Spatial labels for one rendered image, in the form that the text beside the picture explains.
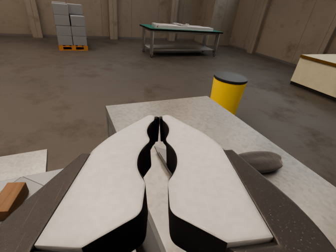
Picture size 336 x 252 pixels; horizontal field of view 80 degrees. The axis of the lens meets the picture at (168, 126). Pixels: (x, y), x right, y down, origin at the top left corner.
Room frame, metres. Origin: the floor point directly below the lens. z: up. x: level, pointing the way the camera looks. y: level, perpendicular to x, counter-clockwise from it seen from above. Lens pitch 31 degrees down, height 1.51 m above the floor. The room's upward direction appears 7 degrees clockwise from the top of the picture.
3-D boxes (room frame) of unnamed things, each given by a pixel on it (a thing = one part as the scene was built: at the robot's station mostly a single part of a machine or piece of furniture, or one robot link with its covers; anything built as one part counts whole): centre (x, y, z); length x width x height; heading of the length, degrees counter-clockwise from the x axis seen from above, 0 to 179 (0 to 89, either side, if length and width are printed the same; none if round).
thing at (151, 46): (7.34, -0.11, 0.48); 2.67 x 1.03 x 0.97; 120
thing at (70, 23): (6.69, 3.34, 0.59); 1.19 x 0.80 x 1.19; 29
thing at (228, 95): (2.77, -0.78, 0.36); 0.46 x 0.46 x 0.73
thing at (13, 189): (0.42, 0.50, 0.89); 0.12 x 0.06 x 0.05; 11
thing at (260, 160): (0.57, -0.34, 1.07); 0.20 x 0.10 x 0.03; 107
